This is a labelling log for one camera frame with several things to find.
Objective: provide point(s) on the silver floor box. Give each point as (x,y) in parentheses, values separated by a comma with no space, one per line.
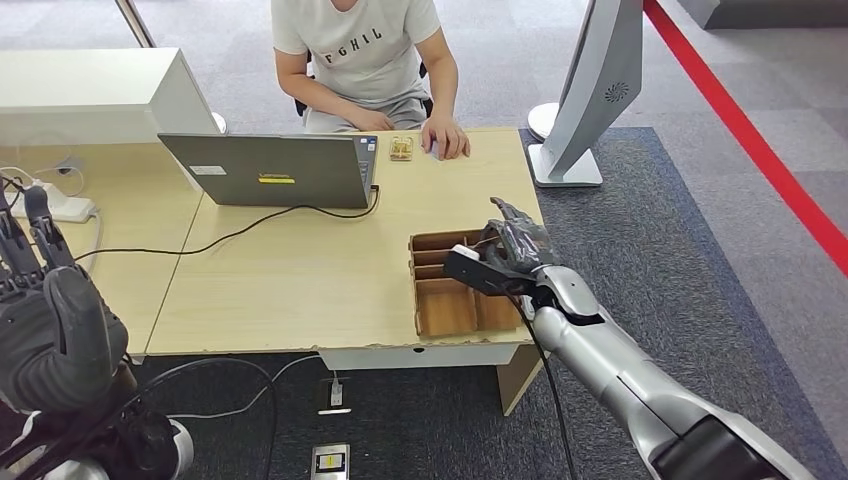
(329,462)

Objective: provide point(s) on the red barrier belt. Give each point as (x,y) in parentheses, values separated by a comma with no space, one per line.
(748,139)

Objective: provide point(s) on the black chair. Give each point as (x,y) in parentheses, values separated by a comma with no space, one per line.
(428,106)

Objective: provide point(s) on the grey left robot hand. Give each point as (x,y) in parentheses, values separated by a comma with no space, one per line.
(60,338)

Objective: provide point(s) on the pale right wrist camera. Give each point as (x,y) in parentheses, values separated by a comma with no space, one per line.
(464,252)

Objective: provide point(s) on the white cabinet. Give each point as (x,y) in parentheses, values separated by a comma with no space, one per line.
(79,93)

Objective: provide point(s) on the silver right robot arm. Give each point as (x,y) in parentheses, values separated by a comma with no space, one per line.
(609,371)

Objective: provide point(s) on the metal pole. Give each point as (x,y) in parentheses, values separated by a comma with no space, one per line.
(136,23)

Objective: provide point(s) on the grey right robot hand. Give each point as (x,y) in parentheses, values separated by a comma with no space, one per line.
(523,245)

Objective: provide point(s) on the grey platform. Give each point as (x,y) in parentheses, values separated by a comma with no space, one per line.
(762,13)

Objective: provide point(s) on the wooden organizer box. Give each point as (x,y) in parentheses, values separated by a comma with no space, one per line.
(444,311)

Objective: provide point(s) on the black camera bracket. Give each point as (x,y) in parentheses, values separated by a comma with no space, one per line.
(484,275)

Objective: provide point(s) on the person's right forearm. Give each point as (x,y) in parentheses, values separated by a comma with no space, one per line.
(314,99)

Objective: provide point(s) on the wooden desk leg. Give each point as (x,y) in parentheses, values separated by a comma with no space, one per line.
(517,387)

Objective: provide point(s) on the person's right hand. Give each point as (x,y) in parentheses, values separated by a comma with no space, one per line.
(371,120)

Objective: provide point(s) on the white power strip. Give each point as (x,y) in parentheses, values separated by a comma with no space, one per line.
(73,210)

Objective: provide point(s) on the person's left forearm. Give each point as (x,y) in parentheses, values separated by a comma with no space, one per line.
(445,96)

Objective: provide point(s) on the grey laptop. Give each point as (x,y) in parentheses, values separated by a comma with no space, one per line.
(278,172)

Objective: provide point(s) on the silver kiosk display stand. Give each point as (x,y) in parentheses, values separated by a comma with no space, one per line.
(590,86)

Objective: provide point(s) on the person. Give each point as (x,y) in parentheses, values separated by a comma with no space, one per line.
(361,53)

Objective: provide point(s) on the floor socket with plug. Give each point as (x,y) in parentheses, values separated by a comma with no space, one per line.
(336,396)

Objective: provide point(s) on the white ID card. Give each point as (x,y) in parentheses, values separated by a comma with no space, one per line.
(432,150)

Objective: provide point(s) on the white round stand base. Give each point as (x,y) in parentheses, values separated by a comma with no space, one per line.
(542,122)
(219,123)

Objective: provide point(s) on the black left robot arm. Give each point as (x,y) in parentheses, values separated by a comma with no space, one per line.
(146,450)

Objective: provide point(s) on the person's left hand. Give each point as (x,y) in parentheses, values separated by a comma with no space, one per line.
(450,139)

